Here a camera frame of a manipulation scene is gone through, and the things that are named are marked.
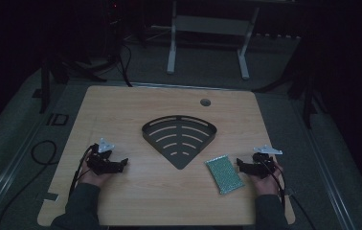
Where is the bag of green beads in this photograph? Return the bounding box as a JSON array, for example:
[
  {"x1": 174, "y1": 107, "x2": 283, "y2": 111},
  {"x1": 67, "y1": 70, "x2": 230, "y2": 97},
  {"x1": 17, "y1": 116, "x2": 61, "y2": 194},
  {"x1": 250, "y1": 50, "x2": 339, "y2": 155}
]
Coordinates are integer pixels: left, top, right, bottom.
[{"x1": 204, "y1": 154, "x2": 246, "y2": 196}]

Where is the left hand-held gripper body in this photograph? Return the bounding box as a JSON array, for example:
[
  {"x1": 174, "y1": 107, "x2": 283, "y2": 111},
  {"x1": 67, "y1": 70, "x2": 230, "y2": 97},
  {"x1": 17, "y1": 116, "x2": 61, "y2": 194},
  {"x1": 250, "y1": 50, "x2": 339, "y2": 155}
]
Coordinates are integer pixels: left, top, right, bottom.
[{"x1": 86, "y1": 137, "x2": 122, "y2": 176}]

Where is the black slotted corner shelf tray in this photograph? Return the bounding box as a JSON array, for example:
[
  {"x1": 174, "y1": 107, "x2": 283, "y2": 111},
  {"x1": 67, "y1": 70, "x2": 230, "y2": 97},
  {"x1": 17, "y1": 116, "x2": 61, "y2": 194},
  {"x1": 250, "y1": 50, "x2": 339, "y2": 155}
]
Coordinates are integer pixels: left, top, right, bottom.
[{"x1": 141, "y1": 114, "x2": 218, "y2": 171}]

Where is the black hanging cable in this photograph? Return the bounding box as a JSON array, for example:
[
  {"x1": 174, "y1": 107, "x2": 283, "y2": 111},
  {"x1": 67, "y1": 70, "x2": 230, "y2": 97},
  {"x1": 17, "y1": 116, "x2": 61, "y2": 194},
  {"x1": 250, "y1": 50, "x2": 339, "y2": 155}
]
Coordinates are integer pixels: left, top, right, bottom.
[{"x1": 117, "y1": 41, "x2": 134, "y2": 88}]

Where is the black metal stand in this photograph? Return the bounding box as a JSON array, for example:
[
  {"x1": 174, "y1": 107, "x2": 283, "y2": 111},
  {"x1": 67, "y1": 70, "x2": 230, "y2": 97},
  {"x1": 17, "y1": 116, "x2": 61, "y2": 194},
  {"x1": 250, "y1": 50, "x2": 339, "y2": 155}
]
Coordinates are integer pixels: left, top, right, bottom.
[{"x1": 38, "y1": 56, "x2": 108, "y2": 115}]

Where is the white metal stand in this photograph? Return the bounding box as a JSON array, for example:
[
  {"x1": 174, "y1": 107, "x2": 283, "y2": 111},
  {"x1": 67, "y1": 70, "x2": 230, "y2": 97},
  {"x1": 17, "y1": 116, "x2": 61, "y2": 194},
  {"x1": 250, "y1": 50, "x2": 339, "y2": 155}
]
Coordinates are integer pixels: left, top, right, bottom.
[{"x1": 166, "y1": 0, "x2": 260, "y2": 81}]

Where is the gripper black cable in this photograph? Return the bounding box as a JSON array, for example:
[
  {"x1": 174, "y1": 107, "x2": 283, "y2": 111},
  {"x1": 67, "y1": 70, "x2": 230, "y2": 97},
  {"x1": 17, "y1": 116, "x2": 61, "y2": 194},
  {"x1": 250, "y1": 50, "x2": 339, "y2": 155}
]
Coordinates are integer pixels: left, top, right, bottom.
[
  {"x1": 68, "y1": 144, "x2": 97, "y2": 197},
  {"x1": 260, "y1": 159, "x2": 287, "y2": 213}
]

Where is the dark tripod stand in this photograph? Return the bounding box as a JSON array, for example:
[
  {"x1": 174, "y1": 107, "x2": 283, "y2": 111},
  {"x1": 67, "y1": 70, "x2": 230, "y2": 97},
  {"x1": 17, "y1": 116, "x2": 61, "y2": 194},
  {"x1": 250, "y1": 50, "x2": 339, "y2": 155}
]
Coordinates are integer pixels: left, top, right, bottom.
[{"x1": 255, "y1": 47, "x2": 322, "y2": 130}]

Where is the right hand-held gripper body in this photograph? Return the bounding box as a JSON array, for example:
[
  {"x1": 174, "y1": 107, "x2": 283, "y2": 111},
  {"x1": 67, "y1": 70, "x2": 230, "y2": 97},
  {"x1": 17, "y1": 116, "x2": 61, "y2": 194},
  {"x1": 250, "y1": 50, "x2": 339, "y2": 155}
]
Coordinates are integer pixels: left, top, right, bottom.
[{"x1": 247, "y1": 145, "x2": 284, "y2": 179}]

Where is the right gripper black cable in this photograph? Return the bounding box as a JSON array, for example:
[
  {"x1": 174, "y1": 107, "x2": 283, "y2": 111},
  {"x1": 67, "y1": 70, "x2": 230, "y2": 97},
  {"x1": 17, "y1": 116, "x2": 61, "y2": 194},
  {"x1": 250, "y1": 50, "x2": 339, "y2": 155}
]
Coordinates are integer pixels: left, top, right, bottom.
[{"x1": 260, "y1": 159, "x2": 287, "y2": 213}]

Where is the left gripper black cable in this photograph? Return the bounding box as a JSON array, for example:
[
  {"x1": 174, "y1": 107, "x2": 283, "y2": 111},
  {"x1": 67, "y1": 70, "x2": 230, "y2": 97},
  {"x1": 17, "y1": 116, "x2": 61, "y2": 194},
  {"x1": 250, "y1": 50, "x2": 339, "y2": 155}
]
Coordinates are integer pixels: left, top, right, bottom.
[{"x1": 68, "y1": 144, "x2": 97, "y2": 197}]

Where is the person's right hand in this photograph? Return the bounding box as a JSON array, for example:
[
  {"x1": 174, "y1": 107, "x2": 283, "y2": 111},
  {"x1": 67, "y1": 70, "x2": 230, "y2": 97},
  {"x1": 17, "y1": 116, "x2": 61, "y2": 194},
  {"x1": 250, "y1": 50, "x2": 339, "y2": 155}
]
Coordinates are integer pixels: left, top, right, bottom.
[{"x1": 248, "y1": 161, "x2": 284, "y2": 196}]

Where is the person's left hand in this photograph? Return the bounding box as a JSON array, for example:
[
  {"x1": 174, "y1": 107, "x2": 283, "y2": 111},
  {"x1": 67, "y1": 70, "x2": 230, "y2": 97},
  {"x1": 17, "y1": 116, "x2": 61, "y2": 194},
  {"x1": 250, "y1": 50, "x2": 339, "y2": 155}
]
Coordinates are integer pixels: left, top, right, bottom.
[{"x1": 79, "y1": 153, "x2": 115, "y2": 189}]

